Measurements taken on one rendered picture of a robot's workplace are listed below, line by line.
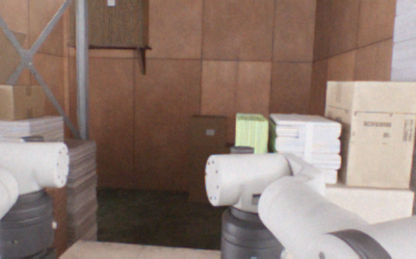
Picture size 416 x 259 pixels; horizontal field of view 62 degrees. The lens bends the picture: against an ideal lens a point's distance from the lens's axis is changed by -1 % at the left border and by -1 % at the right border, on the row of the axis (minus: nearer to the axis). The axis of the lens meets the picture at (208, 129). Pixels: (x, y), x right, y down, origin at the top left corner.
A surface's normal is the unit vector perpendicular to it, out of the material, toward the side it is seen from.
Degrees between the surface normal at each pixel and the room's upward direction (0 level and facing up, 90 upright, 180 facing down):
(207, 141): 90
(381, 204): 91
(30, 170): 90
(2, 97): 91
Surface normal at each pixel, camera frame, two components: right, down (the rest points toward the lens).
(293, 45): -0.09, 0.13
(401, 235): 0.00, -0.94
